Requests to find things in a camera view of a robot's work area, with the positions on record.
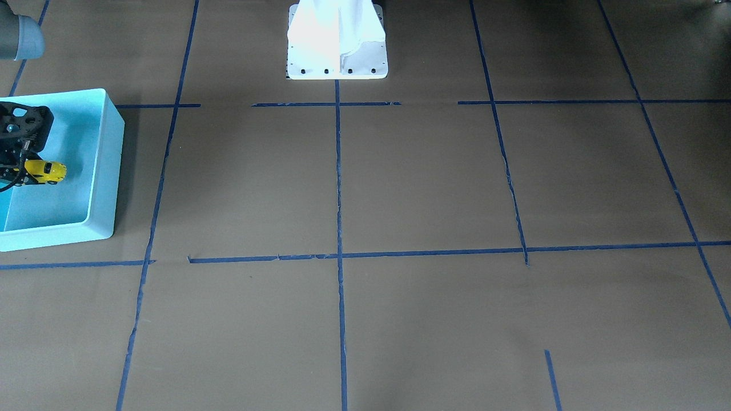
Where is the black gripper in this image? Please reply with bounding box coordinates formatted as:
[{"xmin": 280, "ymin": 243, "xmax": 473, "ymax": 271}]
[{"xmin": 1, "ymin": 102, "xmax": 54, "ymax": 186}]

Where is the yellow beetle toy car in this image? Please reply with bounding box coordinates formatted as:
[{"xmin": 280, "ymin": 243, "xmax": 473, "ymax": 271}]
[{"xmin": 24, "ymin": 159, "xmax": 67, "ymax": 185}]

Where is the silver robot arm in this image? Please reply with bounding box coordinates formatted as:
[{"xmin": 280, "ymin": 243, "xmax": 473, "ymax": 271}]
[{"xmin": 1, "ymin": 1, "xmax": 66, "ymax": 192}]

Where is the light blue plastic bin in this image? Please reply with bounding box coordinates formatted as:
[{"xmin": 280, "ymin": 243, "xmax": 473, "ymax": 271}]
[{"xmin": 1, "ymin": 88, "xmax": 124, "ymax": 252}]

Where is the white mounting pillar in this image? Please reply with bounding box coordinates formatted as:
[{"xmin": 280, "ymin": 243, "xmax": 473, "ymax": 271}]
[{"xmin": 286, "ymin": 1, "xmax": 389, "ymax": 80}]

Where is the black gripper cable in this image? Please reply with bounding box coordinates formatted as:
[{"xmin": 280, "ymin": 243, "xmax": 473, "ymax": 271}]
[{"xmin": 0, "ymin": 143, "xmax": 30, "ymax": 192}]

